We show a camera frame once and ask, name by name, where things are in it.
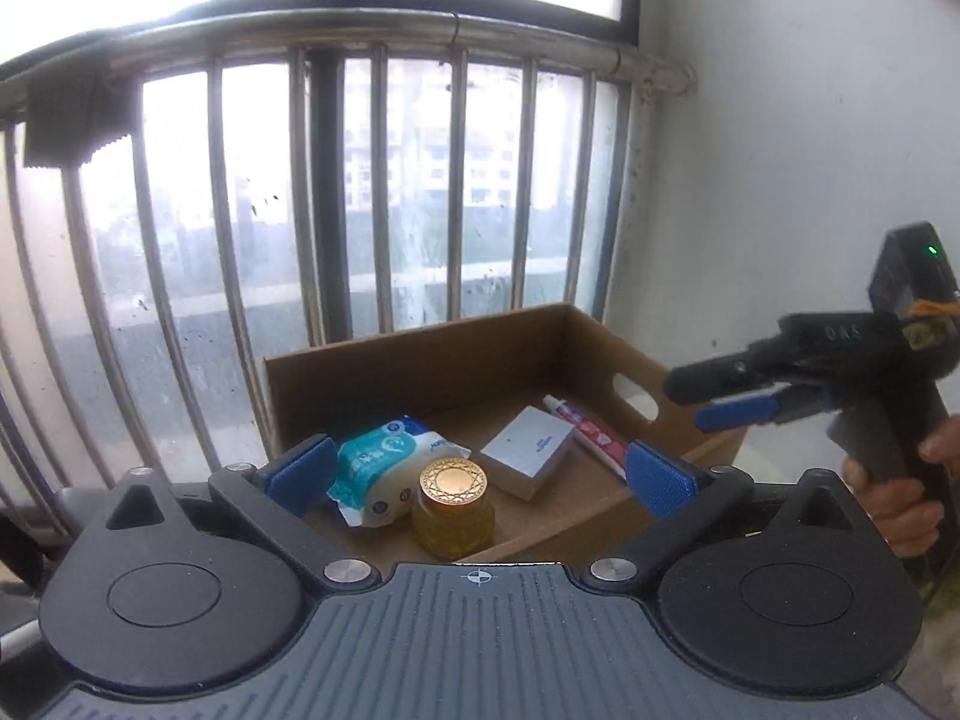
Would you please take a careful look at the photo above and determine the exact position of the blue wet wipes pack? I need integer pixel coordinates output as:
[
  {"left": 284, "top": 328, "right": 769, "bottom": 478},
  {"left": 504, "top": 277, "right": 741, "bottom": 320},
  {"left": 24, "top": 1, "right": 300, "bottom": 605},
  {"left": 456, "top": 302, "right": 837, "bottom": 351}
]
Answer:
[{"left": 326, "top": 414, "right": 472, "bottom": 531}]

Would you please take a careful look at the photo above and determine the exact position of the glass jar with gold lid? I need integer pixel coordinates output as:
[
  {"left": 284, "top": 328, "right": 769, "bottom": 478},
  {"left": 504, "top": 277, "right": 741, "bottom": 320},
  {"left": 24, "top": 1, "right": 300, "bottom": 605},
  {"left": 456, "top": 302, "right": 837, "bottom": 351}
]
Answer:
[{"left": 410, "top": 457, "right": 496, "bottom": 560}]

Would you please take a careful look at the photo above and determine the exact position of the cream bedside cabinet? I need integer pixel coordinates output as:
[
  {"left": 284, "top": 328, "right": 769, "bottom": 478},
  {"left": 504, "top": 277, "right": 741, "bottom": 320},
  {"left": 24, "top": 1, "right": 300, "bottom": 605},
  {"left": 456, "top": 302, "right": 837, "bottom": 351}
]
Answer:
[{"left": 739, "top": 420, "right": 960, "bottom": 720}]

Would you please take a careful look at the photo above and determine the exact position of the person's right hand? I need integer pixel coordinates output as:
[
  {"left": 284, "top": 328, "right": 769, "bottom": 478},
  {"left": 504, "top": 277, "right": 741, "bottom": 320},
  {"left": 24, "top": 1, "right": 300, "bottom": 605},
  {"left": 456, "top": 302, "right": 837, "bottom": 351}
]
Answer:
[{"left": 844, "top": 412, "right": 960, "bottom": 557}]

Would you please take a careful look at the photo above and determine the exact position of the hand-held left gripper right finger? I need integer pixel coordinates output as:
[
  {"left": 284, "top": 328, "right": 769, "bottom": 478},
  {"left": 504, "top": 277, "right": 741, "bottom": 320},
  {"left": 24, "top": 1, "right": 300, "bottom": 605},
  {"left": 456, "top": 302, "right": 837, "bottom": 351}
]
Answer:
[{"left": 581, "top": 437, "right": 857, "bottom": 595}]

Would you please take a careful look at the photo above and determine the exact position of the red white toothpaste tube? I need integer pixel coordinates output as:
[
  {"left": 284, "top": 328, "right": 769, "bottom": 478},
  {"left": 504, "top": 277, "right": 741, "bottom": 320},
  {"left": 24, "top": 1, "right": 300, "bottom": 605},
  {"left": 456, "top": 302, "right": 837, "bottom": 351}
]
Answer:
[{"left": 544, "top": 394, "right": 632, "bottom": 482}]

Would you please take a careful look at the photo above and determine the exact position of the metal window railing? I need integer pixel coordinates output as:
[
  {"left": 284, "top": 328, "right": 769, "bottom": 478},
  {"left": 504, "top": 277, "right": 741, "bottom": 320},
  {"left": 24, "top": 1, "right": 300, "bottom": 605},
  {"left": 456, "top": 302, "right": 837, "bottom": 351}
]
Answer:
[{"left": 0, "top": 4, "right": 695, "bottom": 511}]

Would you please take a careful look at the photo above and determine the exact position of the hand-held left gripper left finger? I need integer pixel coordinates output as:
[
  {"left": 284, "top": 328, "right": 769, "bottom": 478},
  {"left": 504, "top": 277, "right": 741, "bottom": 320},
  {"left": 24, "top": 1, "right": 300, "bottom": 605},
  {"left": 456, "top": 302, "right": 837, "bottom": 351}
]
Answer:
[{"left": 101, "top": 433, "right": 380, "bottom": 595}]

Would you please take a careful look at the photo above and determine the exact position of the black wheelchair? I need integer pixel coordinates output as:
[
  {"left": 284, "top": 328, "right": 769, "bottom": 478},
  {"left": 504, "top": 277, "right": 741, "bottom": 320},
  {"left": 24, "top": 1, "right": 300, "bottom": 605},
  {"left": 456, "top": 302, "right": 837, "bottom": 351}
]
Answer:
[{"left": 0, "top": 484, "right": 113, "bottom": 661}]

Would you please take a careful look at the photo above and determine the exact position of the white soap box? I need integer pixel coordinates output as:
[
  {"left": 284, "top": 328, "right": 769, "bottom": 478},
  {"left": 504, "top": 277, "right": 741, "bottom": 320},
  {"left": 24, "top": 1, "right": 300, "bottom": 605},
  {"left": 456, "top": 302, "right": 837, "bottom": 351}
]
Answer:
[{"left": 480, "top": 405, "right": 577, "bottom": 501}]

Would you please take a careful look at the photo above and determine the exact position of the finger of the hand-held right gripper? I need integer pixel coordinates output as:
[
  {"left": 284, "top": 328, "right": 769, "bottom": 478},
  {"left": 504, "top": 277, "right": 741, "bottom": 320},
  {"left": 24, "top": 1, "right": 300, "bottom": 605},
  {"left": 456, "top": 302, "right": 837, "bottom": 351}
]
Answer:
[
  {"left": 666, "top": 349, "right": 788, "bottom": 406},
  {"left": 694, "top": 386, "right": 830, "bottom": 434}
]

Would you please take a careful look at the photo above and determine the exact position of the grey ribbed pad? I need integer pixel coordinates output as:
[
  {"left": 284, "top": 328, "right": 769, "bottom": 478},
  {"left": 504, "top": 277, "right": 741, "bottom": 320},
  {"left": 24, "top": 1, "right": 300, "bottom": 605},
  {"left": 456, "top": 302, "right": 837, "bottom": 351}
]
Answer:
[{"left": 22, "top": 52, "right": 143, "bottom": 167}]

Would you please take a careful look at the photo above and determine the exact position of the brown cardboard box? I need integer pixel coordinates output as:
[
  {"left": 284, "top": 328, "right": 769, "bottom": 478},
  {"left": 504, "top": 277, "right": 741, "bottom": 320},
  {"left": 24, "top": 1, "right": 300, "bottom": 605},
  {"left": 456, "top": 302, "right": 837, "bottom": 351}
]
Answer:
[{"left": 262, "top": 302, "right": 751, "bottom": 563}]

